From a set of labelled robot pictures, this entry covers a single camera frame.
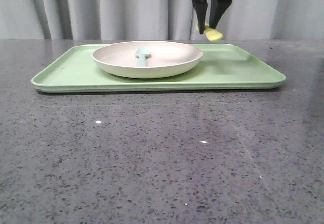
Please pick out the yellow plastic fork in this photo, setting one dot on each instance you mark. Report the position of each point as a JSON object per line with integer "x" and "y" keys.
{"x": 212, "y": 35}

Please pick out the beige round plastic plate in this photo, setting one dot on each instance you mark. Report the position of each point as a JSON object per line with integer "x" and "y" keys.
{"x": 166, "y": 59}

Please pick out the light green plastic tray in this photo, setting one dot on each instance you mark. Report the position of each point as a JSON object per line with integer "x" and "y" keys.
{"x": 223, "y": 66}

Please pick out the light blue plastic spoon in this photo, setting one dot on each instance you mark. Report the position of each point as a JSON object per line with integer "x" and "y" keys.
{"x": 142, "y": 54}

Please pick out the grey pleated curtain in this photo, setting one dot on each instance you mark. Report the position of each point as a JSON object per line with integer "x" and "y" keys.
{"x": 157, "y": 19}

